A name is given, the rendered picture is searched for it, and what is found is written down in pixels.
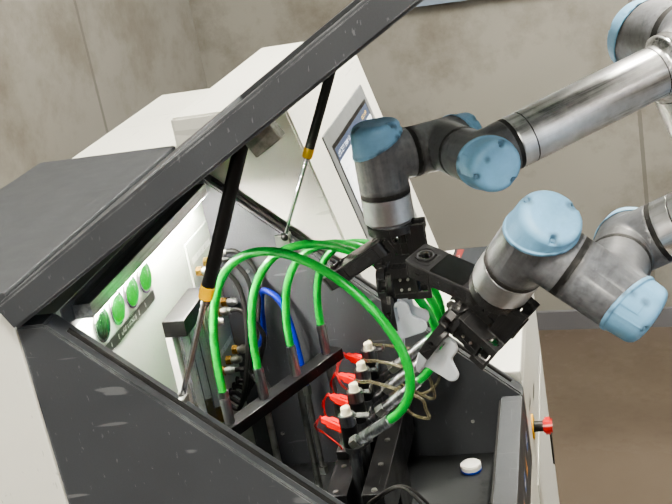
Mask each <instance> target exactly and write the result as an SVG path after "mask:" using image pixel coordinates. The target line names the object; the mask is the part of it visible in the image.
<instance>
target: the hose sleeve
mask: <svg viewBox="0 0 672 504"><path fill-rule="evenodd" d="M388 415H390V414H387V415H386V416H384V417H382V418H381V419H379V420H378V421H377V422H375V423H373V424H372V425H370V426H369V427H367V428H365V429H364V430H362V431H361V432H360V433H358V434H357V435H356V436H355V440H356V442H357V443H358V444H359V445H363V444H364V443H367V442H368V441H370V440H371V439H372V438H374V437H375V436H377V435H379V434H380V433H382V432H383V431H386V430H387V429H389V428H390V427H391V426H393V425H394V424H395V423H393V424H390V423H389V422H388V420H387V416H388Z"/></svg>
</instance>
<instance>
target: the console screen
mask: <svg viewBox="0 0 672 504"><path fill-rule="evenodd" d="M372 118H375V116H374V114H373V112H372V109H371V107H370V105H369V102H368V100H367V98H366V95H365V93H364V90H363V88H362V86H361V85H359V86H358V87H357V89H356V90H355V91H354V93H353V94H352V96H351V97H350V98H349V100H348V101H347V102H346V104H345V105H344V107H343V108H342V109H341V111H340V112H339V114H338V115H337V116H336V118H335V119H334V120H333V122H332V123H331V125H330V126H329V127H328V129H327V130H326V131H325V133H324V134H323V136H322V140H323V142H324V144H325V146H326V149H327V151H328V153H329V156H330V158H331V160H332V162H333V165H334V167H335V169H336V171H337V174H338V176H339V178H340V180H341V183H342V185H343V187H344V189H345V192H346V194H347V196H348V198H349V201H350V203H351V205H352V207H353V210H354V212H355V214H356V216H357V219H358V221H359V223H360V225H361V228H362V230H363V232H364V234H365V237H366V239H368V240H371V239H373V238H372V237H370V236H369V235H368V231H367V225H366V224H365V222H364V216H363V210H362V204H361V199H360V198H361V197H360V192H359V187H358V181H357V176H356V170H355V164H354V161H353V160H352V148H351V136H350V133H351V129H352V128H353V127H354V126H355V125H356V124H358V123H359V122H362V121H365V120H368V119H372Z"/></svg>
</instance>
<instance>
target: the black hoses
mask: <svg viewBox="0 0 672 504"><path fill-rule="evenodd" d="M229 253H234V254H236V255H237V254H238V253H240V251H238V250H236V249H233V248H230V249H226V254H229ZM245 261H246V262H247V263H248V264H249V265H250V267H251V268H252V270H253V273H254V276H255V275H256V273H257V271H258V270H257V267H256V266H255V264H254V263H253V261H252V260H251V259H250V258H249V259H247V260H245ZM235 268H236V269H237V270H239V271H240V273H241V274H242V275H243V277H244V278H245V281H246V283H247V288H248V293H249V295H250V290H251V286H252V283H251V280H250V278H249V275H248V274H247V272H246V271H245V270H244V269H243V267H242V266H240V265H239V264H238V265H237V266H236V267H235ZM228 277H229V278H230V279H231V280H232V282H233V283H234V284H235V286H236V288H237V290H238V293H239V296H240V300H241V305H242V309H241V308H238V307H233V308H230V312H231V313H233V312H238V313H240V314H242V315H243V318H244V327H245V366H244V367H241V366H240V367H235V372H239V371H242V372H244V377H243V378H239V377H238V376H236V378H235V382H236V383H235V382H233V383H232V388H229V397H230V400H231V401H233V402H234V403H236V404H238V406H235V405H233V404H232V403H231V405H232V409H233V410H234V411H240V410H241V409H242V408H243V406H244V404H245V402H246V400H247V398H248V396H249V394H250V392H251V389H252V388H253V387H254V385H255V383H256V382H255V377H254V373H253V362H252V357H251V352H250V344H249V336H248V310H247V304H246V299H245V295H244V292H243V289H242V287H241V285H240V283H239V281H238V280H237V279H236V277H235V276H234V275H233V274H232V273H231V272H230V274H229V275H228ZM260 314H261V296H260V293H258V297H257V306H256V333H257V342H258V340H259V332H260V334H261V337H262V344H261V348H260V352H259V355H260V360H261V363H262V359H263V355H264V351H265V348H266V342H267V337H266V333H265V331H264V330H263V328H262V327H261V325H260ZM239 383H243V385H241V384H239ZM236 389H241V390H242V393H240V392H239V391H237V390H236ZM233 395H236V396H238V397H239V398H241V399H240V400H238V399H237V398H236V397H233Z"/></svg>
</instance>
